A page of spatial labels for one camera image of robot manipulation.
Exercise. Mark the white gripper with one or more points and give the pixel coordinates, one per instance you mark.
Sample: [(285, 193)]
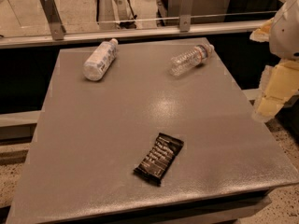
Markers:
[(286, 32)]

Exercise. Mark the black rxbar chocolate wrapper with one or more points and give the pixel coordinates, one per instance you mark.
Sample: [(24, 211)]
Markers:
[(156, 163)]

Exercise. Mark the clear plastic water bottle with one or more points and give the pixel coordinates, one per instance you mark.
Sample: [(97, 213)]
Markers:
[(191, 58)]

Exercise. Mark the white labelled plastic bottle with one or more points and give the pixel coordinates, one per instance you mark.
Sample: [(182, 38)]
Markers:
[(100, 60)]

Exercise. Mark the right grey metal bracket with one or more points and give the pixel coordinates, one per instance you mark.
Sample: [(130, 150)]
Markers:
[(185, 15)]

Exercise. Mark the grey metal bracket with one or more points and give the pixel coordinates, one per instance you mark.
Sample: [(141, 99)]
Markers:
[(185, 15), (52, 15)]

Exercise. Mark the left grey metal bracket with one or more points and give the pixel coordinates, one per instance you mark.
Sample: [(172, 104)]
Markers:
[(52, 15)]

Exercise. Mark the grey metal rail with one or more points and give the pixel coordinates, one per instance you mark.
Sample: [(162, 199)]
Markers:
[(131, 34)]

